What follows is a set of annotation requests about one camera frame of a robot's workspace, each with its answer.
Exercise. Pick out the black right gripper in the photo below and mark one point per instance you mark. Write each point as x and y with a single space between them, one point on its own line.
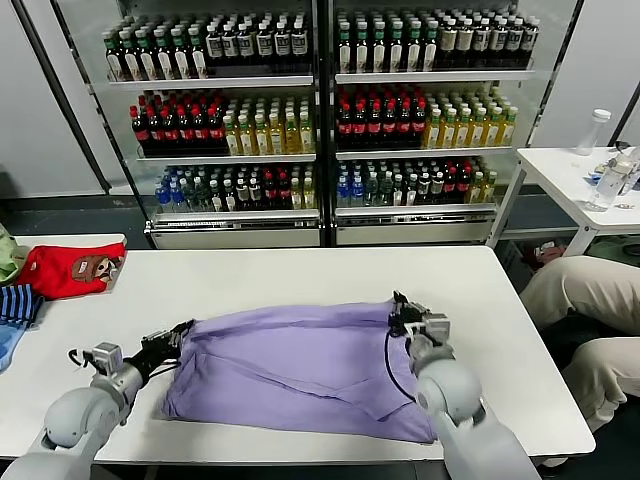
412 320

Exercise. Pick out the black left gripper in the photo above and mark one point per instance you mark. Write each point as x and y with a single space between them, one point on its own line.
150 357

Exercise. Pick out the purple cartoon-print T-shirt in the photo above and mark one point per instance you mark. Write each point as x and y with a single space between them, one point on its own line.
300 360

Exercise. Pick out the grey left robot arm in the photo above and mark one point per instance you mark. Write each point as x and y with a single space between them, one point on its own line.
80 415

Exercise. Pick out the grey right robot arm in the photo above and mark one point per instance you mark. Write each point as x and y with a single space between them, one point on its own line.
450 390

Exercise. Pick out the blue label water bottle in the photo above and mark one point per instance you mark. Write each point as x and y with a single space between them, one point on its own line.
161 197
343 192
358 191
176 197

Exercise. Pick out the red bear-print garment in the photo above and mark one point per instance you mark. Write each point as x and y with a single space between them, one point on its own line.
55 272

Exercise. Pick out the small yellow drink bottle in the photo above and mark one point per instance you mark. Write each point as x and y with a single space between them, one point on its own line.
297 196
475 190
309 195
489 188

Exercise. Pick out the blue striped garment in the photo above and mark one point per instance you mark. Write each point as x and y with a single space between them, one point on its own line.
17 305

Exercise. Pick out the red white packet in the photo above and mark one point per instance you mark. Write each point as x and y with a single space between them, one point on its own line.
547 250

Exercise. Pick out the light blue garment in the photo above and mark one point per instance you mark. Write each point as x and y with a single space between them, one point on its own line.
7 345

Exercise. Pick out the beverage display cabinet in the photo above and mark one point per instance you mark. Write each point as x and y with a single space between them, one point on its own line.
325 150

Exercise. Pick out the light green garment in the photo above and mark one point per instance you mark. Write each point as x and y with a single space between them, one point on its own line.
7 260

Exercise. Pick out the yellow tea bottle green cap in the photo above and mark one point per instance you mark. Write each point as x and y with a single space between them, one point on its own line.
434 132
463 132
493 131
261 140
306 137
478 131
449 132
507 130
233 140
276 139
247 140
292 139

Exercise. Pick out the red-cap cola bottle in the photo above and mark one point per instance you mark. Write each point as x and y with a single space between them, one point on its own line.
141 131
374 127
345 127
201 131
216 131
389 127
186 131
419 127
404 127
156 131
359 127
171 131

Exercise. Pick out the person in beige trousers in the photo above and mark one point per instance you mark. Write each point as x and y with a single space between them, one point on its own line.
590 290

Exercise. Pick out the green fabric bundle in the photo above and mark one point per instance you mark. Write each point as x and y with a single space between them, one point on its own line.
615 247

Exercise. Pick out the clear sport bottle beige lid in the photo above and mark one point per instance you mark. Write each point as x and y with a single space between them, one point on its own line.
602 190

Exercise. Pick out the small blue wrapper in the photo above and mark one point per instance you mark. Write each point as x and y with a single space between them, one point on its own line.
596 174

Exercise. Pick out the clear bottle white cap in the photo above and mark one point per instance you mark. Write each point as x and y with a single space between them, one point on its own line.
590 137

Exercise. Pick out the dark drink bottle green cap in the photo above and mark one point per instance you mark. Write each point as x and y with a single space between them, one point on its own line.
430 51
182 59
149 61
116 62
362 52
396 52
166 60
132 61
413 52
346 52
199 58
379 52

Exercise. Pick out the open glass cabinet door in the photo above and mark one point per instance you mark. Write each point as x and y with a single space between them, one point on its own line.
629 117
68 100

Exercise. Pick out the dark bottle beige label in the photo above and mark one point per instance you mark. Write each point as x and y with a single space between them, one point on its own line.
530 39
447 42
482 41
514 40
465 42
498 41

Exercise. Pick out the black bottle white label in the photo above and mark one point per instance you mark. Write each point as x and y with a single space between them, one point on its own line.
299 45
230 47
245 46
215 47
264 46
282 46

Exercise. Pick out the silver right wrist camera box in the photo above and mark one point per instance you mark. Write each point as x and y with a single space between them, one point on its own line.
436 327

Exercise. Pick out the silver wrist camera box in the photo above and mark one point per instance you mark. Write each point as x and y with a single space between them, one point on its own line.
436 327
107 356

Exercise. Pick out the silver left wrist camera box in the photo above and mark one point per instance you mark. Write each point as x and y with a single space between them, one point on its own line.
107 356

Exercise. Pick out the small white metal-frame table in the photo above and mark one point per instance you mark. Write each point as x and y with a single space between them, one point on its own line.
555 170

